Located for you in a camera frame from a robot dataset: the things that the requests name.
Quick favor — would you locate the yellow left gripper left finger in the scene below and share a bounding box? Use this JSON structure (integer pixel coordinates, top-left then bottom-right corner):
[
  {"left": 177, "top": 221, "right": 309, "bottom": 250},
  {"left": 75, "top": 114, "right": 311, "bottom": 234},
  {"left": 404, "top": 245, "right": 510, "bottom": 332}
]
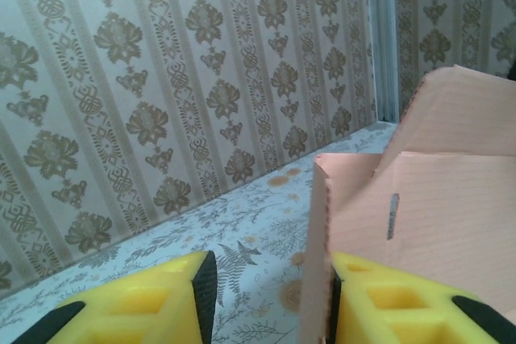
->
[{"left": 48, "top": 250, "right": 219, "bottom": 344}]

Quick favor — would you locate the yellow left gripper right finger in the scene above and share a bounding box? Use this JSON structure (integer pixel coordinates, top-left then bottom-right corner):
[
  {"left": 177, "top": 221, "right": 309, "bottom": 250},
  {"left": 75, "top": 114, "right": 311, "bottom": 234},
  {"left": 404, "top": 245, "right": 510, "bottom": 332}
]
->
[{"left": 328, "top": 251, "right": 516, "bottom": 344}]

